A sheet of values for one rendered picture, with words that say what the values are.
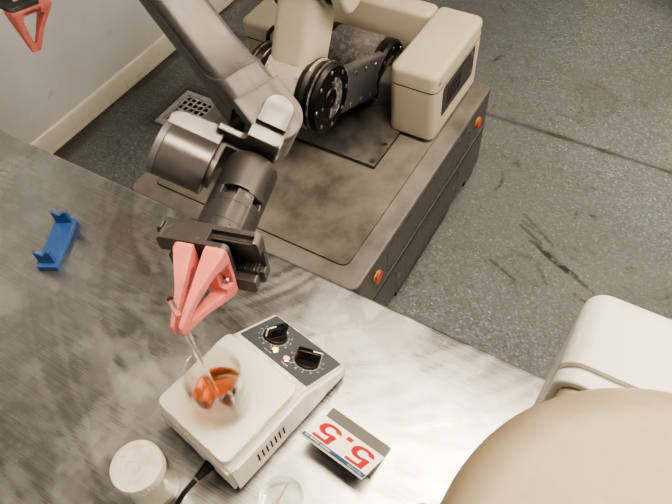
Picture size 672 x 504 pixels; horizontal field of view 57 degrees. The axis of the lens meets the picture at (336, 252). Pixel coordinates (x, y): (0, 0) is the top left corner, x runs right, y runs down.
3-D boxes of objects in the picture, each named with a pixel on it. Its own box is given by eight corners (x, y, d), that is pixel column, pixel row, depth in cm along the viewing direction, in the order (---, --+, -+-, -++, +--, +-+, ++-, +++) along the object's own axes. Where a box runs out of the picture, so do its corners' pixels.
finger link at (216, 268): (195, 318, 51) (233, 232, 57) (118, 302, 53) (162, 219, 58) (212, 355, 57) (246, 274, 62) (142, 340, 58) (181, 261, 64)
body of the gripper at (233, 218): (255, 248, 56) (280, 189, 60) (152, 230, 58) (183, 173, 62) (265, 288, 61) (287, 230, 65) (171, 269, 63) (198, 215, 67)
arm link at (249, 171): (286, 158, 65) (272, 188, 70) (226, 130, 64) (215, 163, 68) (266, 207, 61) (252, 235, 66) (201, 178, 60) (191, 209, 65)
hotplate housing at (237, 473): (277, 322, 87) (269, 291, 81) (348, 375, 82) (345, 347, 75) (156, 440, 78) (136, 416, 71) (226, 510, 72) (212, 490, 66)
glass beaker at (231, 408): (217, 371, 74) (201, 336, 67) (263, 391, 72) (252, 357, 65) (185, 422, 70) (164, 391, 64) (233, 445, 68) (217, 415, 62)
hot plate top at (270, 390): (230, 333, 78) (229, 330, 77) (300, 390, 72) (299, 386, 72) (156, 403, 72) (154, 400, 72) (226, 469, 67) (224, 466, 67)
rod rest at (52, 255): (59, 221, 101) (49, 206, 99) (79, 221, 101) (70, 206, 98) (37, 270, 95) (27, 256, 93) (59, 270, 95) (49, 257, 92)
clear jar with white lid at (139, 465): (177, 512, 72) (158, 492, 66) (127, 513, 73) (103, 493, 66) (184, 461, 76) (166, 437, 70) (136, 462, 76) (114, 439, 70)
